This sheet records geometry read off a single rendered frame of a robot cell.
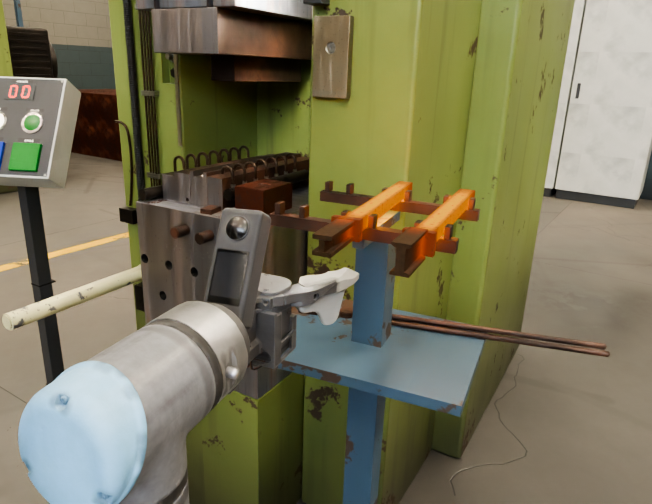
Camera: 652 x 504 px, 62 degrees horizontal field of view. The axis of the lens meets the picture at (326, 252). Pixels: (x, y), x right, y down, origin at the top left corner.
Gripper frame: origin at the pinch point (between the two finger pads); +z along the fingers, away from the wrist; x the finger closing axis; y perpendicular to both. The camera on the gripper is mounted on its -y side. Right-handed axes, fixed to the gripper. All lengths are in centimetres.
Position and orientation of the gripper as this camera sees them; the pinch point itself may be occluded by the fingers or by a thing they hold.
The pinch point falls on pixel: (301, 258)
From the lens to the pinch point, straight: 66.6
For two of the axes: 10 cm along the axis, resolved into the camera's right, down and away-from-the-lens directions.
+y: -0.3, 9.5, 3.2
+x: 9.2, 1.5, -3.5
